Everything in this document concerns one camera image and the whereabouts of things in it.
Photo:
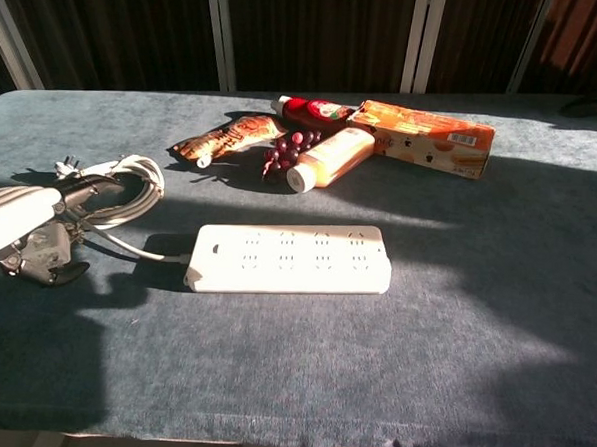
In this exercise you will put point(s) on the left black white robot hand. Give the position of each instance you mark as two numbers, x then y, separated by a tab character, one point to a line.
13	218

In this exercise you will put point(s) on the white power strip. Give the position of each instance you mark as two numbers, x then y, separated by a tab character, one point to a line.
300	279

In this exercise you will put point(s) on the brown snack bag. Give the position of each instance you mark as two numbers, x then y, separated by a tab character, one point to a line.
233	135

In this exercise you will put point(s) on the dark red grape bunch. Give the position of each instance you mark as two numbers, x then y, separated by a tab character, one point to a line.
285	150

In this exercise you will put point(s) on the red ketchup bottle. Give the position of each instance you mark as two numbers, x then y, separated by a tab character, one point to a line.
314	111

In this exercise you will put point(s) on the white orange drink bottle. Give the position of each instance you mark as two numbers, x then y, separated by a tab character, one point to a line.
332	160

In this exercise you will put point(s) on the blue grey table cloth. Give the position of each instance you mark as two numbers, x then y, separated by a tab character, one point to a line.
321	360

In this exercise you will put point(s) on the orange cardboard box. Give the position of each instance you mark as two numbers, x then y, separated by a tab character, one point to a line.
433	140

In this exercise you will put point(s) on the white screen frame post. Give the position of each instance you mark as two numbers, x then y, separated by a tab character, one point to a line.
18	38
420	39
222	34

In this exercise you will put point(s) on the grey screen frame post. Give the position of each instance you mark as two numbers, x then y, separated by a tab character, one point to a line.
528	45

